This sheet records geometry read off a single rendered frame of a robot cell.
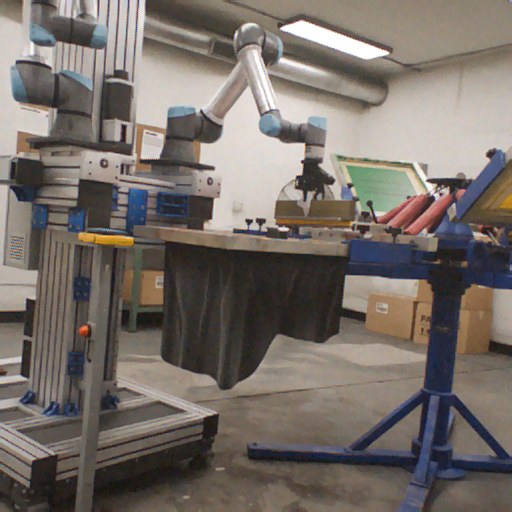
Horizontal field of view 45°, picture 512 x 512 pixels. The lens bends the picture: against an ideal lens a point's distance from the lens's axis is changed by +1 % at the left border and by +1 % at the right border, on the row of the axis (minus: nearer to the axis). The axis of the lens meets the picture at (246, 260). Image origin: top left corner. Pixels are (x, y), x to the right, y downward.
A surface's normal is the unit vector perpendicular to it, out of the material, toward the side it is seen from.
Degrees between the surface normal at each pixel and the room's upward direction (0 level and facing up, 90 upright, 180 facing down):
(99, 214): 90
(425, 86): 90
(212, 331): 91
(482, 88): 90
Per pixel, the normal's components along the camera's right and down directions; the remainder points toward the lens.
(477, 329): 0.60, 0.10
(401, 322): -0.76, -0.03
